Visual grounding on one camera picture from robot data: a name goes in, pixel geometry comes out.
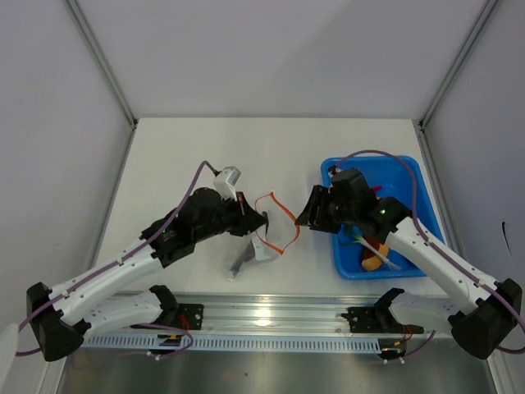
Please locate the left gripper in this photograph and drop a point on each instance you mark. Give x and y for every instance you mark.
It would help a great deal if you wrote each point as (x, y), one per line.
(248, 220)

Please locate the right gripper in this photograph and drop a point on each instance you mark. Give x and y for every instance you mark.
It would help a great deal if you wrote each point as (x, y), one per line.
(319, 197)

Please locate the clear zip top bag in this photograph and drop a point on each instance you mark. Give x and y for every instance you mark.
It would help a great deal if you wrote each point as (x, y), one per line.
(268, 244)

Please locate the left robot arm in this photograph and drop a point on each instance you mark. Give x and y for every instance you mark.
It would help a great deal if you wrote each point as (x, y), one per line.
(63, 316)

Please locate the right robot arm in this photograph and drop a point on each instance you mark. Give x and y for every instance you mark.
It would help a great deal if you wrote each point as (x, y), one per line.
(482, 311)

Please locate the green onion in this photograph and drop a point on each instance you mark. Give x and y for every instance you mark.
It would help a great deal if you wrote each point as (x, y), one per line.
(356, 238)

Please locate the blue plastic tray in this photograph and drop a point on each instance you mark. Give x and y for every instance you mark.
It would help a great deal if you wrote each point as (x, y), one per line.
(401, 179)

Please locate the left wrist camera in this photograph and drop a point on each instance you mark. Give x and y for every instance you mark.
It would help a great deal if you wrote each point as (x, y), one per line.
(224, 182)

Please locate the aluminium mounting rail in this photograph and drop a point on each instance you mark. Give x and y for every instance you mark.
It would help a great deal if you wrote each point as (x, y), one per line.
(275, 315)

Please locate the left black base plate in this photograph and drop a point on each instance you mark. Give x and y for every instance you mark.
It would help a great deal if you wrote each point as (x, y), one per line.
(190, 317)

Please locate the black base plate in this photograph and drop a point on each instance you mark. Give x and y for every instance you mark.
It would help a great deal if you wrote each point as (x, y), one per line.
(190, 317)
(367, 320)

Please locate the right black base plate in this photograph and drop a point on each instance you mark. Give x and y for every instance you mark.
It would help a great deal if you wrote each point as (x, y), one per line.
(367, 320)

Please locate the white slotted cable duct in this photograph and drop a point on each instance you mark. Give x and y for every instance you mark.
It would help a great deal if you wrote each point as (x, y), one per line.
(155, 341)

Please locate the left aluminium frame post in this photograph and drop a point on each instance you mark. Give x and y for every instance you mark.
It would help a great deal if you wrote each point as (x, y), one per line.
(100, 60)

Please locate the aluminium frame post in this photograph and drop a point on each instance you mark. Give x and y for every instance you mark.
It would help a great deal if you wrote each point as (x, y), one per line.
(465, 51)
(100, 60)

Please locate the right aluminium frame post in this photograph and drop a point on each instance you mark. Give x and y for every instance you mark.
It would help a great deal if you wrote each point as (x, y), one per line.
(465, 51)

